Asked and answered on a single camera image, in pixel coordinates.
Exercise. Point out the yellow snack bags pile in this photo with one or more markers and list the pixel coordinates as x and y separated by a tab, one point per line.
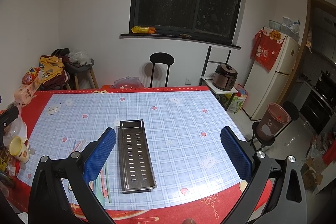
54	75

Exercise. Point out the black metal rack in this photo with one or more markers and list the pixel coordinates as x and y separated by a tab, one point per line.
209	60

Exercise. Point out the green chopstick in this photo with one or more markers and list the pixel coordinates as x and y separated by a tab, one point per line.
107	183

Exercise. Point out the yellow cartoon mug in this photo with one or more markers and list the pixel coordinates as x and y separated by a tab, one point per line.
19	148

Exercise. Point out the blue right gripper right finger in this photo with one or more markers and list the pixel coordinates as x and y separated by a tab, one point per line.
237	155

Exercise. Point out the brown trash bin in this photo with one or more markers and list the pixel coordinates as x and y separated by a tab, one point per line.
274	119

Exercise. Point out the clear plastic container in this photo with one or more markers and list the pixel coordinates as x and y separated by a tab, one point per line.
128	83

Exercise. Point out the pink chopstick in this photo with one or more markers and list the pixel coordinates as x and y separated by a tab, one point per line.
104	190

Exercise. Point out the stainless steel utensil tray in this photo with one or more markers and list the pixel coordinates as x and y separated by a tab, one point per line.
136	169

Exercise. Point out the wooden stool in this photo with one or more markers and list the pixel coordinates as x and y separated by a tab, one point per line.
82	72

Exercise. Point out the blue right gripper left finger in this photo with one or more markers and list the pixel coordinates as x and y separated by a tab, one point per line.
96	153

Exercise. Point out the pink tissue pack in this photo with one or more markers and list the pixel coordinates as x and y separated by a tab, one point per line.
26	92

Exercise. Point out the yellow snack bag on sill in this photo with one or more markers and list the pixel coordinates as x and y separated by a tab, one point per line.
143	30

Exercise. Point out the brown rice cooker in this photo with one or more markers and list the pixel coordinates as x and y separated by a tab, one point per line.
225	77

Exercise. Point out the blue plaid table mat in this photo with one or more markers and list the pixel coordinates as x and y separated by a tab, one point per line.
183	135

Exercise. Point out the red cloth on refrigerator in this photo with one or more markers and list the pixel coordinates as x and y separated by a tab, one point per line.
267	44

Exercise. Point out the white refrigerator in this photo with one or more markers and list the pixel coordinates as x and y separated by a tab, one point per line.
264	87

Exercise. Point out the small white sachet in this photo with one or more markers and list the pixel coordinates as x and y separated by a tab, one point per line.
54	109

